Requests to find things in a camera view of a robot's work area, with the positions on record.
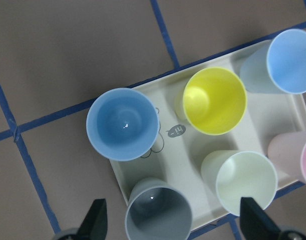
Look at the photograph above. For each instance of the light blue plastic cup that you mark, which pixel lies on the light blue plastic cup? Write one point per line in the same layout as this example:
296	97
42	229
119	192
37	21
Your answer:
278	67

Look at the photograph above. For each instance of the pale green plastic cup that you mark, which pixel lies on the pale green plastic cup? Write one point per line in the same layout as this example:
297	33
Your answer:
232	175

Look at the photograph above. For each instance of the grey plastic cup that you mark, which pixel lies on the grey plastic cup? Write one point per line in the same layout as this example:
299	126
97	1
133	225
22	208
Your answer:
157	211

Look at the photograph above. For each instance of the yellow plastic cup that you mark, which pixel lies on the yellow plastic cup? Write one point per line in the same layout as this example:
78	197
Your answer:
213	101

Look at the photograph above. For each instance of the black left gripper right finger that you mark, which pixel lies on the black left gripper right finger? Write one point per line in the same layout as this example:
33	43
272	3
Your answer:
256	224

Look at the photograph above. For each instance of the pink plastic cup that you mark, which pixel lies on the pink plastic cup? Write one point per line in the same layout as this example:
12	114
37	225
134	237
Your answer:
287	151

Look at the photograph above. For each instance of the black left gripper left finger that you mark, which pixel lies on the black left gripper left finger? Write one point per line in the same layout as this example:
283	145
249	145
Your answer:
94	226

